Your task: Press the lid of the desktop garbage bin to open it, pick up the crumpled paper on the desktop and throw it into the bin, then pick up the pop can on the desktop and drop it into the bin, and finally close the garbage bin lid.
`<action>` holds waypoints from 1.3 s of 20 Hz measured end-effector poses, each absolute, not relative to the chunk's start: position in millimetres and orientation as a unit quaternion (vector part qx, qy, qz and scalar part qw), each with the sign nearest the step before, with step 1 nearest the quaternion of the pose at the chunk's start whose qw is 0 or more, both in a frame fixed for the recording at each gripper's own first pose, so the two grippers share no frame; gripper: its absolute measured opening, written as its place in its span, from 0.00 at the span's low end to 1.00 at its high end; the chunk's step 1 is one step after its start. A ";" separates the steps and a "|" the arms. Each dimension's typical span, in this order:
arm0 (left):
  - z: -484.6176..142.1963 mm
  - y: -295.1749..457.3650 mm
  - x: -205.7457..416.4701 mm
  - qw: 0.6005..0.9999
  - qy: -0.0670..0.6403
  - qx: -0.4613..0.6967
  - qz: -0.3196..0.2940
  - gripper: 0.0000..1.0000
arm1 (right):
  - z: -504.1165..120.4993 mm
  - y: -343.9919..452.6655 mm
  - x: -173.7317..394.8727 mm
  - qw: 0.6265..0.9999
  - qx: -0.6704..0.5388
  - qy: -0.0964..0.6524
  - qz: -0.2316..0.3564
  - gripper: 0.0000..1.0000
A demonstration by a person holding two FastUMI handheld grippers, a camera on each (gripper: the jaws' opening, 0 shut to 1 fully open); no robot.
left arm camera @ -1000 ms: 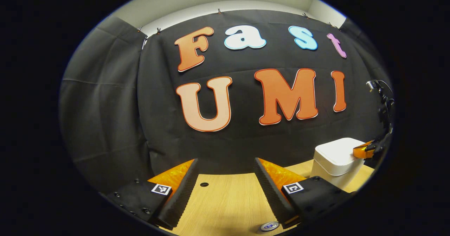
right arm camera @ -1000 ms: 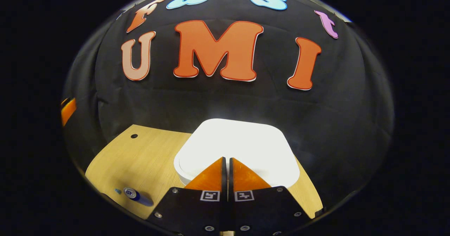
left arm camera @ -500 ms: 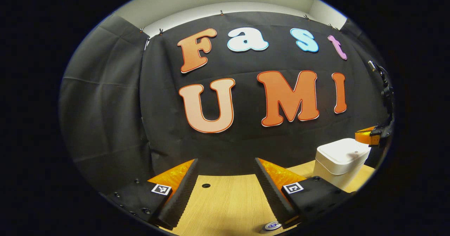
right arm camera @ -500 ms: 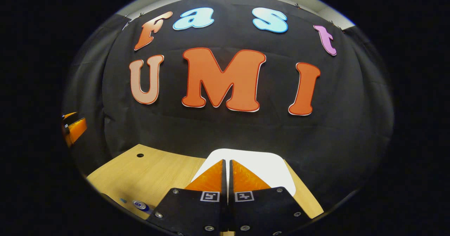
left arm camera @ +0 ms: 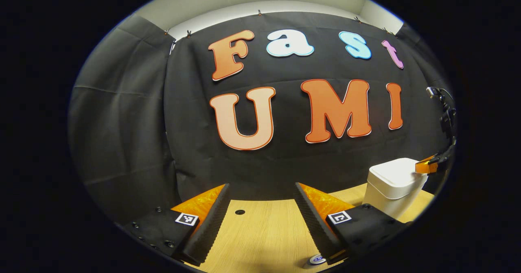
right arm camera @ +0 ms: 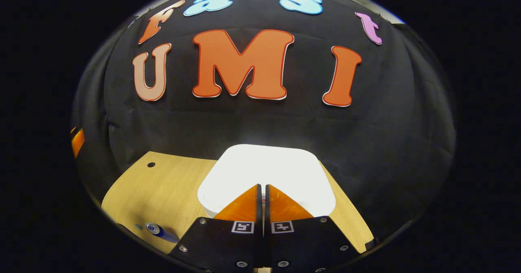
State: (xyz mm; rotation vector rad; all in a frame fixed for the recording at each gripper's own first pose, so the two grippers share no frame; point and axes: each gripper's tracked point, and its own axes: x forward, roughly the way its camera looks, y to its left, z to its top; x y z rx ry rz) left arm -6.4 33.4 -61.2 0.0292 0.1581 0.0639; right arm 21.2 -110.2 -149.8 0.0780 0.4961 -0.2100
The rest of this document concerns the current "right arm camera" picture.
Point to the black backdrop cloth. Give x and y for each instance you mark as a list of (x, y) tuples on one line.
[(264, 122)]

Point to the blue pop can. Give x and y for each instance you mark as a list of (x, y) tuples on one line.
[(163, 232)]

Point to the wooden desktop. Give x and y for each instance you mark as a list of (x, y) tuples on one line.
[(163, 195)]

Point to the white desktop garbage bin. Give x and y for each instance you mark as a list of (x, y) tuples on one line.
[(264, 167)]

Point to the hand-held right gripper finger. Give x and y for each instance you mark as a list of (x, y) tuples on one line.
[(267, 212), (260, 212)]

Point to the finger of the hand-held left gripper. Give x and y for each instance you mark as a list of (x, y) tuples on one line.
[(78, 142)]

